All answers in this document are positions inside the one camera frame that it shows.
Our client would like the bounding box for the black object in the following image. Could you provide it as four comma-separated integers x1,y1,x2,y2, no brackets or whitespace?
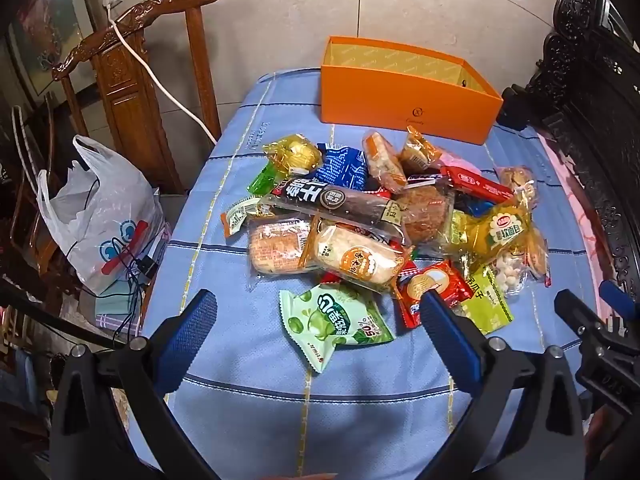
496,87,544,129

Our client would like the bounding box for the folded striped cloth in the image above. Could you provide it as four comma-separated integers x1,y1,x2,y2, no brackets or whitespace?
92,279,148,332

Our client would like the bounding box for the white candy balls packet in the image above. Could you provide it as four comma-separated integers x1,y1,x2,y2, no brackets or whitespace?
489,251,532,295

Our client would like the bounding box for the clear pastry packet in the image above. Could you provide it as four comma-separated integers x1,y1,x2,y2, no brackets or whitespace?
397,126,447,177

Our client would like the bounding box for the white plastic bag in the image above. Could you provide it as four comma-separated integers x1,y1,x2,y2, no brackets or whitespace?
36,135,167,297

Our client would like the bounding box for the carved wooden chair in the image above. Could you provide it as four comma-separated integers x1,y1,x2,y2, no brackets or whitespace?
51,0,227,197

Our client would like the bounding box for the green plum candy packet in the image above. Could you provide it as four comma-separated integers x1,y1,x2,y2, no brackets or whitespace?
278,282,397,374

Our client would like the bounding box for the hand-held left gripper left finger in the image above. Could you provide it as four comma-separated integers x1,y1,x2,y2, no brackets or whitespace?
50,289,218,480

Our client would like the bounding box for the long red packet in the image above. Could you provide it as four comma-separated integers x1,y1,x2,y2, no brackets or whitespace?
442,165,517,205

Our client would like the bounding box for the red round cracker packet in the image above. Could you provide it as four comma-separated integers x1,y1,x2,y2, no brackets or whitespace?
395,260,474,329

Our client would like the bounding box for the small orange white packet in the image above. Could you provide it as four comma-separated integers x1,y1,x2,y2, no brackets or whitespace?
220,197,262,239

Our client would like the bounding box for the pink blanket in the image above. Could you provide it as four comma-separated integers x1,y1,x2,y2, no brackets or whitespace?
536,129,623,313

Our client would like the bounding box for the meat floss bread packet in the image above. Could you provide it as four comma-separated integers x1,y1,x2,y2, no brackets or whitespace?
394,185,455,247

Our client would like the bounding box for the small green packet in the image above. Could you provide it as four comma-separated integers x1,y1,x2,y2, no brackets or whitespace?
248,162,282,196

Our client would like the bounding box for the black cable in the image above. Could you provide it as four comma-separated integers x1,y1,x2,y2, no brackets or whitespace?
64,174,158,347

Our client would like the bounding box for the large blue snack packet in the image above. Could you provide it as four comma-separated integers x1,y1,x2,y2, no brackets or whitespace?
454,199,497,217

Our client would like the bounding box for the walnut cookie packet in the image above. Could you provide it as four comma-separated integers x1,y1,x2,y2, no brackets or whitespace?
494,164,540,207

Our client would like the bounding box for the white power cable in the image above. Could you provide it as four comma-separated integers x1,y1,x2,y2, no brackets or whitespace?
106,2,219,142

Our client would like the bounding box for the orange cardboard box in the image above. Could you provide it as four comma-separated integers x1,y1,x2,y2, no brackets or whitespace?
320,36,504,146

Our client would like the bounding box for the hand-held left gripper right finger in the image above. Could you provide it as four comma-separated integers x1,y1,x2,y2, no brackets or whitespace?
419,290,586,480

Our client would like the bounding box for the light green seed packet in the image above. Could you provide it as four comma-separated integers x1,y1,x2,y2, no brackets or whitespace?
452,264,516,334

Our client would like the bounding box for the long black label packet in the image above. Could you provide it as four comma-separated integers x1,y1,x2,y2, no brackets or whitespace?
271,177,402,232

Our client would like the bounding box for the blue white print packet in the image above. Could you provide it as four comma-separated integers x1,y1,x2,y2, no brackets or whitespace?
314,142,372,192

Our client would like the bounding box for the toast bread clear packet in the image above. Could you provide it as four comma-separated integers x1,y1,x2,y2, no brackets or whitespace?
247,216,317,277

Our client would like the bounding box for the yellow soft bread packet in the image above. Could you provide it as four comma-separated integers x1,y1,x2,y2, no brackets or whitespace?
449,200,546,283

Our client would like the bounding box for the blue checked sheet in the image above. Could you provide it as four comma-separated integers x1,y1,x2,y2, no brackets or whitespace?
139,67,603,480

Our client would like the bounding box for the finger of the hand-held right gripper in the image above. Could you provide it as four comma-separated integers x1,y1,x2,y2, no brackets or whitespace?
599,280,640,322
554,289,610,343

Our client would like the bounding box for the pink snack packet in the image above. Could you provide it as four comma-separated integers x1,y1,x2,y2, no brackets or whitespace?
439,154,482,177

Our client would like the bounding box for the white roll bread packet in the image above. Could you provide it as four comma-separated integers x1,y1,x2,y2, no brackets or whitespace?
304,219,415,287

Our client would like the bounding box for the gold snack packet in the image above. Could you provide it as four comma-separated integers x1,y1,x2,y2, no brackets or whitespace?
262,133,324,172

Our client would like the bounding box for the orange striped cake packet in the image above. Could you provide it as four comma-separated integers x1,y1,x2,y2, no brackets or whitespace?
362,130,409,194

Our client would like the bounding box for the dark carved wooden furniture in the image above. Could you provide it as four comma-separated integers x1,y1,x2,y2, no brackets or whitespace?
522,0,640,293

